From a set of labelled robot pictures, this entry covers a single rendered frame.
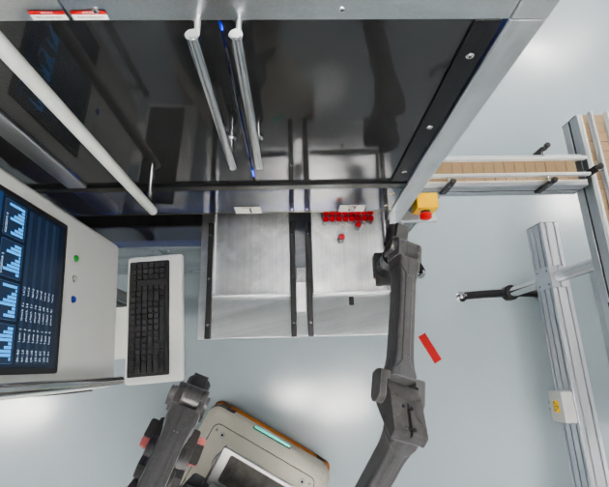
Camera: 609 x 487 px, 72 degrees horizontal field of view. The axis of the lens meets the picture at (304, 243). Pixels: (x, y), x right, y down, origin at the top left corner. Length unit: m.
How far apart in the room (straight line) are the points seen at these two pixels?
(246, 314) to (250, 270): 0.15
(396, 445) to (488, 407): 1.64
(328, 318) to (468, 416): 1.25
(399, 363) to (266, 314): 0.61
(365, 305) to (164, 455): 0.83
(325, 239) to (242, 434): 1.00
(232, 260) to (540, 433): 1.86
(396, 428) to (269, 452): 1.24
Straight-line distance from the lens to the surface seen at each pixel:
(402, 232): 1.19
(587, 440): 2.12
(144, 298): 1.58
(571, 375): 2.08
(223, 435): 2.07
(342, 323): 1.44
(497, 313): 2.57
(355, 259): 1.48
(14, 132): 1.11
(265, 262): 1.47
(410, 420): 0.92
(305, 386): 2.31
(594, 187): 1.85
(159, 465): 0.89
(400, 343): 0.98
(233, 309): 1.45
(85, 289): 1.43
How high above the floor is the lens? 2.30
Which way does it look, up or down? 74 degrees down
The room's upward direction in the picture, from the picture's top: 4 degrees clockwise
